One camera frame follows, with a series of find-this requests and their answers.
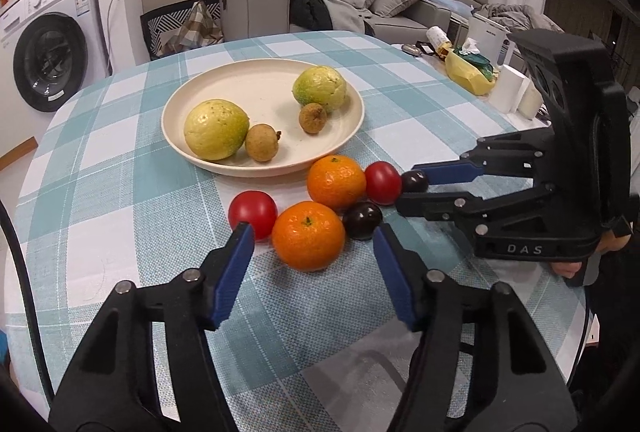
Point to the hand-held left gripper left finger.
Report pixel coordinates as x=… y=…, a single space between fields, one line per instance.
x=230 y=272

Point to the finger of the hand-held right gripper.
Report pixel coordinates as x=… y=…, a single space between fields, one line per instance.
x=450 y=173
x=430 y=204

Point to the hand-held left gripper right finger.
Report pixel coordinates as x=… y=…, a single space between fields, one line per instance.
x=395 y=277

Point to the dark plum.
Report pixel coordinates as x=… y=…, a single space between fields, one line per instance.
x=414 y=182
x=362 y=220

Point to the red tomato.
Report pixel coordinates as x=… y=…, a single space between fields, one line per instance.
x=252 y=211
x=382 y=182

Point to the orange mandarin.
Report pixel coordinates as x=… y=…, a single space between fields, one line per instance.
x=308 y=236
x=336 y=182

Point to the brown longan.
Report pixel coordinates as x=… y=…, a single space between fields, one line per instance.
x=261 y=143

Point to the large yellow guava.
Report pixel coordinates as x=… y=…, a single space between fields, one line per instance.
x=216 y=129

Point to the small brown kiwi fruit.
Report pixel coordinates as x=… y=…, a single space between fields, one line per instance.
x=312 y=117

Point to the green yellow guava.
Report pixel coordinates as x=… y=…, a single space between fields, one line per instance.
x=320 y=87

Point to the cream round plate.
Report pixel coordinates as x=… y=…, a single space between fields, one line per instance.
x=265 y=97

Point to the person's right hand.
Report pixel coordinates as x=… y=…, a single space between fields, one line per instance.
x=565 y=269

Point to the white side table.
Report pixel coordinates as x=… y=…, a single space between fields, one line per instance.
x=480 y=104

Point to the yellow plastic bag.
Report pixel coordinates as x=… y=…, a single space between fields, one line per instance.
x=462 y=74

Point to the green packet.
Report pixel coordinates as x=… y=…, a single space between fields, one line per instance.
x=479 y=63

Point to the small black object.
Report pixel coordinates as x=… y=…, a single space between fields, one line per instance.
x=426 y=48

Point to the white tissue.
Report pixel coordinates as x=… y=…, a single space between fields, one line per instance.
x=469 y=46

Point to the small metal object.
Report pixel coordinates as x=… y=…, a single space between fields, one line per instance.
x=411 y=48

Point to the grey bedding pile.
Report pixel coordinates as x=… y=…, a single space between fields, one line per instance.
x=520 y=17

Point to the white bottle yellow label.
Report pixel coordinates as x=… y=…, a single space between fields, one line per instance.
x=437 y=37

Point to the white appliance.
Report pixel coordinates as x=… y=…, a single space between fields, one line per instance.
x=487 y=34

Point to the teal checked tablecloth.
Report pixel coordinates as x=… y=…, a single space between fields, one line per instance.
x=125 y=172

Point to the blue cloth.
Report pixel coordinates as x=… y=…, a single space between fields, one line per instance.
x=450 y=2

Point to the grey garment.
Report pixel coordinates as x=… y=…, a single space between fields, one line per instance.
x=340 y=9

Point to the plaid cloth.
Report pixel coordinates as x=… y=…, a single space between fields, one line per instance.
x=195 y=29

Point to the black striped laundry basket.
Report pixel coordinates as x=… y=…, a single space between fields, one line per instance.
x=155 y=24

